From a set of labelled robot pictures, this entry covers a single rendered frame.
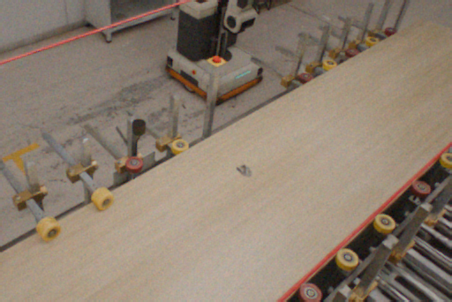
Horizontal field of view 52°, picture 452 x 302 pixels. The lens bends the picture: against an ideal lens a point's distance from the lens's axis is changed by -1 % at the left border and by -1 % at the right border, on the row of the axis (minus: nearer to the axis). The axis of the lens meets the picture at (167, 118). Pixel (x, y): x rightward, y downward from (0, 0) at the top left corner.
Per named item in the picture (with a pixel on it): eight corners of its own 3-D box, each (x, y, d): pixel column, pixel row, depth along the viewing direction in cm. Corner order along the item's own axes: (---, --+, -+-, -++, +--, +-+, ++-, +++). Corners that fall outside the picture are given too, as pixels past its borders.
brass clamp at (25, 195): (12, 203, 189) (11, 195, 186) (41, 188, 196) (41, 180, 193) (19, 213, 185) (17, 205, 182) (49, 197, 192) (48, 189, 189)
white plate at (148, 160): (112, 186, 228) (112, 172, 222) (154, 163, 242) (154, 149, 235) (113, 186, 228) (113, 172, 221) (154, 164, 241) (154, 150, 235)
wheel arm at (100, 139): (84, 130, 241) (83, 124, 238) (89, 127, 243) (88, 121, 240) (133, 178, 216) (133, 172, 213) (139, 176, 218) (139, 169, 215)
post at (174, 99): (165, 165, 248) (169, 94, 217) (169, 162, 250) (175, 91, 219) (169, 169, 246) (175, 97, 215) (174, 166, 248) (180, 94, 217)
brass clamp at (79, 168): (65, 177, 202) (64, 169, 199) (92, 163, 209) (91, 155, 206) (73, 184, 198) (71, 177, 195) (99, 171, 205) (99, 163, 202)
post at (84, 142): (86, 211, 222) (78, 137, 192) (92, 207, 224) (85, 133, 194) (89, 215, 220) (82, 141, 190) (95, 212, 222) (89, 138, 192)
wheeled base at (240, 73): (162, 71, 427) (164, 49, 411) (212, 51, 460) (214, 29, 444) (214, 109, 389) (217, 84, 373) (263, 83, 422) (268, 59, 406)
